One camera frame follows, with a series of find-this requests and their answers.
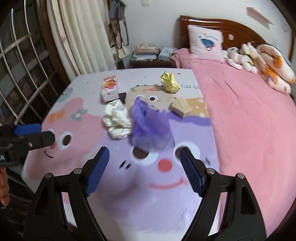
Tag white paper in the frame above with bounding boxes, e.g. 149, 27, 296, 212
102, 99, 134, 140

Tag purple plastic bag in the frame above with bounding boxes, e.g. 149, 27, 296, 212
132, 97, 175, 152

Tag small tan cardboard box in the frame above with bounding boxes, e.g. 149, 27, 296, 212
171, 98, 192, 118

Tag pink strawberry milk carton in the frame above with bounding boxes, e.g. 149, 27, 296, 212
101, 75, 119, 102

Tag black packet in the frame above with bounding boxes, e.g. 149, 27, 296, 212
118, 92, 126, 104

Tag yellow wrapper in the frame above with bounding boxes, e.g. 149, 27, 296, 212
161, 71, 181, 93

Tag person's left hand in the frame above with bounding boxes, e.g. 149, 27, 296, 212
0, 168, 10, 206

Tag metal window grille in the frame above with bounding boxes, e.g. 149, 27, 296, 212
1, 1, 60, 126

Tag pink bed blanket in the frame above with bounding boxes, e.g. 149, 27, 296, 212
173, 48, 295, 235

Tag cartoon printed tablecloth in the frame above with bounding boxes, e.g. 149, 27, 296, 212
22, 68, 219, 240

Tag wooden nightstand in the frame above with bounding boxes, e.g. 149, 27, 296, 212
130, 58, 177, 68

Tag cream curtain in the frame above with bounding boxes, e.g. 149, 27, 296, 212
46, 0, 116, 80

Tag light blue tissue box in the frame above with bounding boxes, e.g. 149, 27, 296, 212
159, 47, 173, 61

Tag white plush toy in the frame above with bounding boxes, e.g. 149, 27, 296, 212
226, 42, 258, 74

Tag pink cartoon pillow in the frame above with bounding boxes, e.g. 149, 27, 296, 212
187, 25, 224, 63

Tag rolled bear print quilt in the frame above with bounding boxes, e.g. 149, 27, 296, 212
255, 44, 295, 95

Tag stack of books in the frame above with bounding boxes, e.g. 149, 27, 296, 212
130, 44, 159, 61

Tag hanging handbags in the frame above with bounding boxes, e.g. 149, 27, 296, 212
108, 0, 130, 64

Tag wooden headboard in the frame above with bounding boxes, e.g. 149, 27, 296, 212
178, 16, 267, 50

